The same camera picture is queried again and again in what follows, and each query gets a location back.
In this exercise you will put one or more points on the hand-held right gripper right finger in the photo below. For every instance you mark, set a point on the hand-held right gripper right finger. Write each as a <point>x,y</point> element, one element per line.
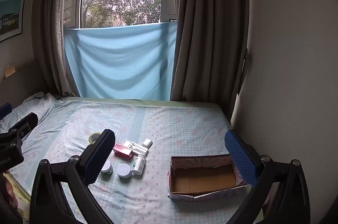
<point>240,158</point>

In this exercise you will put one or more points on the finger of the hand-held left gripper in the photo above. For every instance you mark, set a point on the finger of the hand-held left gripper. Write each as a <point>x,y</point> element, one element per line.
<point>25,121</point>
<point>5,109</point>

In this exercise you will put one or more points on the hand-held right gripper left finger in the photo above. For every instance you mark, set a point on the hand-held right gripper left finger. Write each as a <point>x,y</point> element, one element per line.
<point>97,158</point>

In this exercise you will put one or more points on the green jar with white lid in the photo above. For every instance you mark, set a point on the green jar with white lid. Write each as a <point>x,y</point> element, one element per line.
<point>107,169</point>

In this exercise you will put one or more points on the clear tape roll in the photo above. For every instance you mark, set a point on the clear tape roll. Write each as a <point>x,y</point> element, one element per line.
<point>92,137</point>

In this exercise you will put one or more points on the round grey plate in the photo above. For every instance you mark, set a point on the round grey plate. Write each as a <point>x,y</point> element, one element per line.
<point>124,170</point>

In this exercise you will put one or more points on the white remote control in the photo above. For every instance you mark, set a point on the white remote control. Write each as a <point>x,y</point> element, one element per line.
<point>129,144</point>

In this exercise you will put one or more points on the white pill bottle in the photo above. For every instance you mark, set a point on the white pill bottle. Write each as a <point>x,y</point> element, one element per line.
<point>138,164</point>

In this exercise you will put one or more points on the cardboard box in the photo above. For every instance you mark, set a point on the cardboard box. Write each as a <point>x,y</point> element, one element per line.
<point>200,181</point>

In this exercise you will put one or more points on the crumpled pale cloth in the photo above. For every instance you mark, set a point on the crumpled pale cloth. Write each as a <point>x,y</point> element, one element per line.
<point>37,105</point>

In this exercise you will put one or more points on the pink box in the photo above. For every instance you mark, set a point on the pink box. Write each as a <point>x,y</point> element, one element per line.
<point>122,151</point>

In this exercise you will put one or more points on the yellow printed blanket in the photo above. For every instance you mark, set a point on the yellow printed blanket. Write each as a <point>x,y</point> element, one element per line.
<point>19,192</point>

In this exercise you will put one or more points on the white earbud case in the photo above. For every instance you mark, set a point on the white earbud case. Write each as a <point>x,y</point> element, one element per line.
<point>147,143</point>

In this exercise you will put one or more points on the brown curtain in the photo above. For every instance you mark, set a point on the brown curtain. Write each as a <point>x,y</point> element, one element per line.
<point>52,28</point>
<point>206,42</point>

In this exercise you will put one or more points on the light blue hanging cloth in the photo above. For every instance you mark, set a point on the light blue hanging cloth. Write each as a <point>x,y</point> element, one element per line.
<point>118,63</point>

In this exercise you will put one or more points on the yellow wall note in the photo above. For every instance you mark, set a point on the yellow wall note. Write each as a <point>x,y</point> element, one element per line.
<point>10,71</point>

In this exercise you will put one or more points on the framed wall picture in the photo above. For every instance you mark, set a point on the framed wall picture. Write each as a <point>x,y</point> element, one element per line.
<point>10,18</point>

